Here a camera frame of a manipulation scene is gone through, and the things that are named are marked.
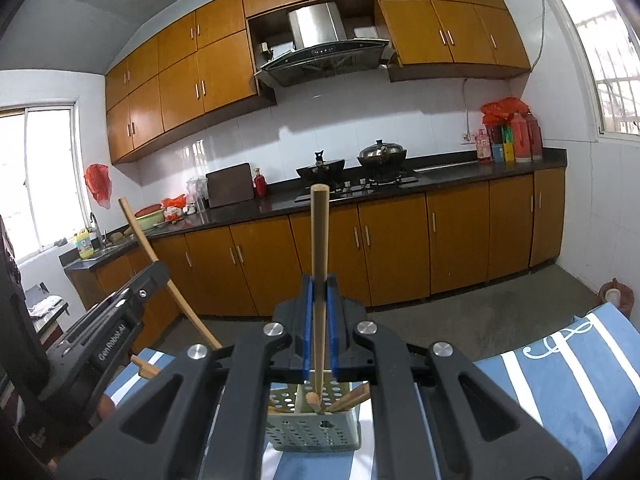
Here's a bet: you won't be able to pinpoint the green perforated utensil holder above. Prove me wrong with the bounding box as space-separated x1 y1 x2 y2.
264 381 362 453

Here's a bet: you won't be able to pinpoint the yellow green box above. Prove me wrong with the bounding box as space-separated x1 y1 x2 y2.
491 125 516 163

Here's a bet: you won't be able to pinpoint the clear plastic bag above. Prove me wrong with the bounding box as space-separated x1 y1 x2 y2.
186 177 210 213

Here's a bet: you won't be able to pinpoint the white cloth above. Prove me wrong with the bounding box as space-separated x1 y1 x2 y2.
30 296 66 317

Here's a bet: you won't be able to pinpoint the black side table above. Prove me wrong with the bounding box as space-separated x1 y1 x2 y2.
27 284 71 351

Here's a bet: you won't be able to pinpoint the sliding glass window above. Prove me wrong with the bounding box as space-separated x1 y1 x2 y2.
0 102 93 261

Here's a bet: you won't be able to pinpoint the wooden lower kitchen cabinets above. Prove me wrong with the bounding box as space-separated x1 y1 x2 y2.
65 167 567 341

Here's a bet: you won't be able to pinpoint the red white plastic bag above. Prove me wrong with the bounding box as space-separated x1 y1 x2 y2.
161 195 187 221

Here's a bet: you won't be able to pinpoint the long wooden upper cabinets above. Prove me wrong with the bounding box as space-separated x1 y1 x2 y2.
105 0 377 165

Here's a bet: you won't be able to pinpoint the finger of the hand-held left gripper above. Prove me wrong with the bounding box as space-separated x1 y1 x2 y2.
37 261 172 396

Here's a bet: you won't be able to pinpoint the metal faucet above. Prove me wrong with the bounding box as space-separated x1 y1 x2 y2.
89 212 107 248

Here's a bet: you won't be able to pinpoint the short wooden upper cabinets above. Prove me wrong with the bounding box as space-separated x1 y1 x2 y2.
364 0 532 82

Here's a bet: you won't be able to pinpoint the steel range hood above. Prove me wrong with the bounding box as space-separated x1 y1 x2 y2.
252 1 391 88

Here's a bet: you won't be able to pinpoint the dark wooden cutting board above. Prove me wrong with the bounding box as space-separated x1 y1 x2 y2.
205 162 255 209

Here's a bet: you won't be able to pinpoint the blue white striped tablecloth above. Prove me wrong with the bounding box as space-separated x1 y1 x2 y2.
102 305 640 480

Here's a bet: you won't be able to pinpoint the green plastic basin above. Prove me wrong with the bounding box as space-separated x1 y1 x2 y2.
134 212 167 232

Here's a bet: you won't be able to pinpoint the gas stove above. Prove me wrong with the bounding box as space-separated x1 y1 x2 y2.
294 174 420 203

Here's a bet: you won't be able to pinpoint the pot with steel lid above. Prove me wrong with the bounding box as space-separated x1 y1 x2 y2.
356 139 407 181

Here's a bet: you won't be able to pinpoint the barred window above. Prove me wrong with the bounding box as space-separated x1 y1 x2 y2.
530 0 640 141

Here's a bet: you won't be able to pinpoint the yellow detergent bottle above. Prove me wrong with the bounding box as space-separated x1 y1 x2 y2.
76 229 96 260

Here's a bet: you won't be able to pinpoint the red plastic bag on hook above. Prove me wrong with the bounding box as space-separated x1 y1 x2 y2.
83 163 112 210

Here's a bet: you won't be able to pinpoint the black kitchen countertop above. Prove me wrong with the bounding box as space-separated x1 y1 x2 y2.
59 147 568 268

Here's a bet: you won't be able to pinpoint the red thermos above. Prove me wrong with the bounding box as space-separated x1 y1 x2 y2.
525 112 544 161
509 110 532 163

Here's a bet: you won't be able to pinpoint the white wall cable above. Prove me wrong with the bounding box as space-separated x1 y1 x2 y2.
461 79 475 136

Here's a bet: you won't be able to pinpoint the person's left hand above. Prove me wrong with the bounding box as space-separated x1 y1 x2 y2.
97 394 121 420

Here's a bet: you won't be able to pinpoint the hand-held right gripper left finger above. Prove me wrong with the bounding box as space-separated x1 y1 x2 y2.
55 274 315 480

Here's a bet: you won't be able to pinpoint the black wok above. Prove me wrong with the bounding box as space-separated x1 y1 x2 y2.
296 150 347 183

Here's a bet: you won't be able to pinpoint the large red plastic bag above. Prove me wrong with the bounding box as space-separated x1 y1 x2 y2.
481 96 531 126

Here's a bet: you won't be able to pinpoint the brown rounded object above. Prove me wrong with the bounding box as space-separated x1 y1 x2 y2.
599 277 636 318

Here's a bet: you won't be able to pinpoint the steel sink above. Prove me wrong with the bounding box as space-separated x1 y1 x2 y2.
80 242 138 261

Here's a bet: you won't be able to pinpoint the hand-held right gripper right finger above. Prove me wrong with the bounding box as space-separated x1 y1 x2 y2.
326 274 587 480

